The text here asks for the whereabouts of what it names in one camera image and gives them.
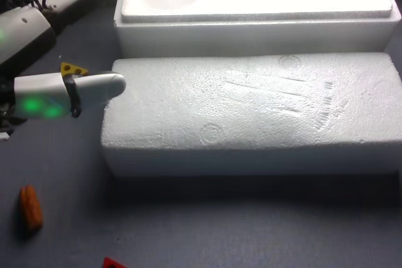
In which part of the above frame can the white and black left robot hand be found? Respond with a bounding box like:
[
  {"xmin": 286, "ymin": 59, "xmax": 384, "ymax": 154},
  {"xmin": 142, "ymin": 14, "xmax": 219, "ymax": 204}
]
[{"xmin": 0, "ymin": 0, "xmax": 130, "ymax": 141}]

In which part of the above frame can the white styrofoam block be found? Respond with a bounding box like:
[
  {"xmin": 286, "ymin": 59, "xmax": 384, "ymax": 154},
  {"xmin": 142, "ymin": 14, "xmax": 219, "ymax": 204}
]
[{"xmin": 100, "ymin": 51, "xmax": 402, "ymax": 178}]

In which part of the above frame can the white styrofoam moulded tray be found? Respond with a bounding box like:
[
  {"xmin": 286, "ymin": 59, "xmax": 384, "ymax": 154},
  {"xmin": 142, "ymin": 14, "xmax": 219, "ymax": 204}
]
[{"xmin": 113, "ymin": 0, "xmax": 402, "ymax": 60}]

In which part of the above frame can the yellow triangular block with holes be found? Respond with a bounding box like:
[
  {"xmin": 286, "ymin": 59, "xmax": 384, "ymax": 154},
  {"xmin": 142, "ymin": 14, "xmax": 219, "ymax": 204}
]
[{"xmin": 60, "ymin": 62, "xmax": 90, "ymax": 80}]

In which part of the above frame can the long orange toy food piece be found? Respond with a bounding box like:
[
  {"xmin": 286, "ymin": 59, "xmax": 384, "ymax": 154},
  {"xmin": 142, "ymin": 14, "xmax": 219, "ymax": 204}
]
[{"xmin": 18, "ymin": 185, "xmax": 44, "ymax": 235}]

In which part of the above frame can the red flat toy piece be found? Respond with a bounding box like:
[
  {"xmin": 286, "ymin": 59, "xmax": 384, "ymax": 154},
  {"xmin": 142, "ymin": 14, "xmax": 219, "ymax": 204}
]
[{"xmin": 102, "ymin": 256, "xmax": 127, "ymax": 268}]

